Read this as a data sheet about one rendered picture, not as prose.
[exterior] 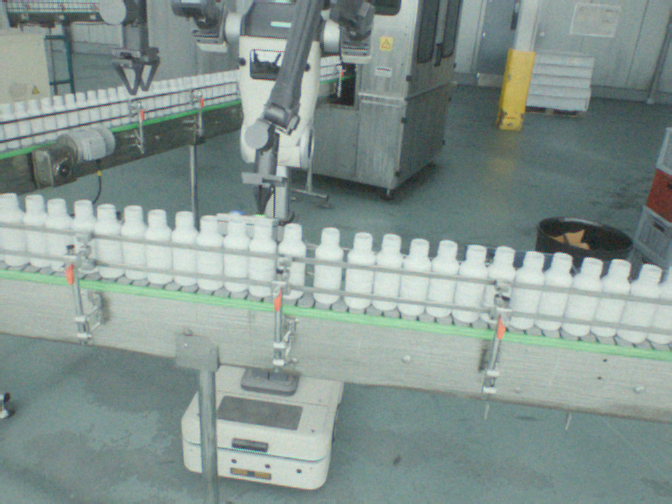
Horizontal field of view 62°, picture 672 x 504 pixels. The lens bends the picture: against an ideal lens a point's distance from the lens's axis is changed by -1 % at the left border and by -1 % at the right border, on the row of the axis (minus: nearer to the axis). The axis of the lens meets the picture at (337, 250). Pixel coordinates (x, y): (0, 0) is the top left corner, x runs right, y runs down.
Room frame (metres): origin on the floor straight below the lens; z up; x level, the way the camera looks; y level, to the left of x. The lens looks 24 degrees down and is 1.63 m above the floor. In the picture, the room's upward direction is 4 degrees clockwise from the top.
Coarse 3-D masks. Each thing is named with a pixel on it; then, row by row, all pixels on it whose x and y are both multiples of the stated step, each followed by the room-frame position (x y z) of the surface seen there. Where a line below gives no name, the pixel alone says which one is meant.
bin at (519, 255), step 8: (488, 248) 1.60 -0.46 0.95; (496, 248) 1.60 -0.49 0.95; (464, 256) 1.59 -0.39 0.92; (488, 256) 1.60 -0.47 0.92; (520, 256) 1.59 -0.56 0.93; (544, 256) 1.58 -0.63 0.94; (552, 256) 1.58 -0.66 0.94; (512, 264) 1.59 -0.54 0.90; (520, 264) 1.59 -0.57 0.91; (544, 264) 1.58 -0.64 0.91; (576, 272) 1.47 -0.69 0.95; (568, 416) 1.11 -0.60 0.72
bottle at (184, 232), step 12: (180, 216) 1.16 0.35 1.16; (192, 216) 1.15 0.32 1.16; (180, 228) 1.13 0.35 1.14; (192, 228) 1.14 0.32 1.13; (180, 240) 1.12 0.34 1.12; (192, 240) 1.13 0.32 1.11; (180, 252) 1.12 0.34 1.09; (192, 252) 1.13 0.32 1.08; (180, 264) 1.12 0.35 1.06; (192, 264) 1.13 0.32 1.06; (180, 276) 1.12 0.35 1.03
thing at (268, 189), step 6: (246, 180) 1.30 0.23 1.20; (252, 180) 1.30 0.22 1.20; (258, 180) 1.30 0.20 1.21; (264, 186) 1.29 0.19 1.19; (270, 186) 1.30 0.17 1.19; (264, 192) 1.29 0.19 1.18; (270, 192) 1.34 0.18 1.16; (264, 198) 1.29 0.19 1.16; (264, 204) 1.30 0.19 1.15; (264, 210) 1.31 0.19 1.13
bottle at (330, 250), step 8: (328, 232) 1.13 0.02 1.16; (336, 232) 1.12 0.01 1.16; (328, 240) 1.10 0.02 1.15; (336, 240) 1.10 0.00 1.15; (320, 248) 1.10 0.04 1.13; (328, 248) 1.10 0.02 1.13; (336, 248) 1.10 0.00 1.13; (320, 256) 1.09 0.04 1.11; (328, 256) 1.09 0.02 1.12; (336, 256) 1.09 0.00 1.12; (320, 272) 1.09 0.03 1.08; (328, 272) 1.09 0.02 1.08; (336, 272) 1.09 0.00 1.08; (320, 280) 1.09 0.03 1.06; (328, 280) 1.09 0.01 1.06; (336, 280) 1.09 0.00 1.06; (328, 288) 1.09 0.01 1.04; (336, 288) 1.09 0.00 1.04; (320, 296) 1.09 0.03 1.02; (328, 296) 1.09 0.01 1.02; (336, 296) 1.10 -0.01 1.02
